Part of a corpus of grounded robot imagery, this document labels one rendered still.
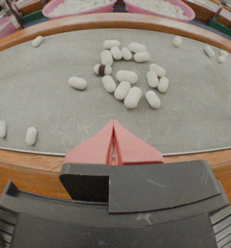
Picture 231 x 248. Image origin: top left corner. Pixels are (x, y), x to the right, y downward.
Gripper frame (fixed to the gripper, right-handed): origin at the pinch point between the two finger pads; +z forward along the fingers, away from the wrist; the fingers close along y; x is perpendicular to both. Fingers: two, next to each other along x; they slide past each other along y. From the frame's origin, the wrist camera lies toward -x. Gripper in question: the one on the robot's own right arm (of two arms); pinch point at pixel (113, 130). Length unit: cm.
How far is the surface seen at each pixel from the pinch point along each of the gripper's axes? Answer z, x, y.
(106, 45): 18.3, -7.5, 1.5
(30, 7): 50, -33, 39
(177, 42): 20.6, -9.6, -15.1
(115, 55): 15.9, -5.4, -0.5
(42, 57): 19.2, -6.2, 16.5
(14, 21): 26.7, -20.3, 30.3
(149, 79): 11.7, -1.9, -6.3
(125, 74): 11.6, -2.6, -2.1
